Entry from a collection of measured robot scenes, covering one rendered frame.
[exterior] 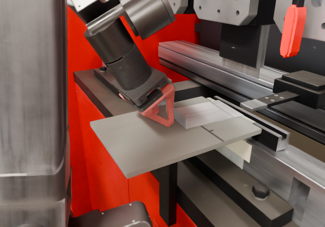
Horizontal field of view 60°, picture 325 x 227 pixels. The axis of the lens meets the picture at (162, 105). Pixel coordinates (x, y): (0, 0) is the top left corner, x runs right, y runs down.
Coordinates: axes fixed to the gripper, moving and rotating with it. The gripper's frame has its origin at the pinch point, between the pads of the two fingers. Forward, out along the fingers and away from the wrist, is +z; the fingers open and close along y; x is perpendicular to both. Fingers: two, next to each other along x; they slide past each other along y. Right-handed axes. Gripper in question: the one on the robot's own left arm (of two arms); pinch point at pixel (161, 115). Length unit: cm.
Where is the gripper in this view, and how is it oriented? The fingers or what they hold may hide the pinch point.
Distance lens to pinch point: 51.5
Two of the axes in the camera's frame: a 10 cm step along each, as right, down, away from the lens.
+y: -4.9, -3.3, 8.0
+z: 4.5, 7.0, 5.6
